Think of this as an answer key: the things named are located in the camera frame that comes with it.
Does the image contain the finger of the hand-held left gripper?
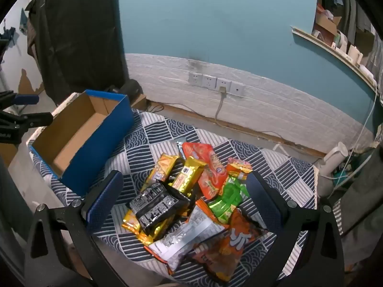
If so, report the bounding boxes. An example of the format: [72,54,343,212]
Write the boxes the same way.
[0,90,40,107]
[0,111,54,132]

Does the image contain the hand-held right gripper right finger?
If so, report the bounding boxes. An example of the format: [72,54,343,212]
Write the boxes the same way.
[246,171,345,287]

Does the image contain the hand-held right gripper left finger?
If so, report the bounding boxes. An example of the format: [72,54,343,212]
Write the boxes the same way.
[24,170,127,287]

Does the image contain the green snack bag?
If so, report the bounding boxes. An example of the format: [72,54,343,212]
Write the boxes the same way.
[208,176,251,225]

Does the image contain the silver white snack packet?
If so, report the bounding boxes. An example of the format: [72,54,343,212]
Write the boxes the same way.
[121,139,270,281]

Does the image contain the blue cardboard box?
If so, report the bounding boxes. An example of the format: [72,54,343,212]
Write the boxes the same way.
[28,89,135,196]

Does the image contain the long gold biscuit pack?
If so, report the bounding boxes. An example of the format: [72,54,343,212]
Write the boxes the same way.
[172,156,208,198]

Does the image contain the small orange yellow sachet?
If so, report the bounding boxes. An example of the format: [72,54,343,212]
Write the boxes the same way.
[225,157,253,180]

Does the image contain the navy white patterned cloth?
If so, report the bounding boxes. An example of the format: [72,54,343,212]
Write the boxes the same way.
[27,91,318,284]

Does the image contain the white plastic appliance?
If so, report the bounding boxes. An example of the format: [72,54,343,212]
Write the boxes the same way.
[316,142,349,198]

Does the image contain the black hanging cloth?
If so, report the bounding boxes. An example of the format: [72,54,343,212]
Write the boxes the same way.
[27,0,127,104]

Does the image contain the black round object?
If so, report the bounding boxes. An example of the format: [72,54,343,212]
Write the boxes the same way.
[106,79,144,106]

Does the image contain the grey cloth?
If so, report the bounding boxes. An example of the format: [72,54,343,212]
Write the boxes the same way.
[339,146,383,271]

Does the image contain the small brown cardboard piece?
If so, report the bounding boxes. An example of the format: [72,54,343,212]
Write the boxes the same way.
[130,94,148,110]

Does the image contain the brown cardboard box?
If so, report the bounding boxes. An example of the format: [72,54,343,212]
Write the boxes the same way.
[313,13,342,38]

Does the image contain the hanging clothes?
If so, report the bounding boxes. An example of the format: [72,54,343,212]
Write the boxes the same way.
[329,0,383,71]

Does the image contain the grey plug with cable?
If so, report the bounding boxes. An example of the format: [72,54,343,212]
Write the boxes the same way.
[214,86,227,121]

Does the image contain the white wall socket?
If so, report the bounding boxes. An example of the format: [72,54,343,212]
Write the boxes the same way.
[202,74,217,89]
[230,82,246,97]
[216,78,231,93]
[188,71,203,86]

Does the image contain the thin white cable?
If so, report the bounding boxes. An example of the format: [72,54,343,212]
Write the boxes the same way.
[352,75,379,154]

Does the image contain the wooden wall shelf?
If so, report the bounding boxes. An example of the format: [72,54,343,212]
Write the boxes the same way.
[292,25,378,92]

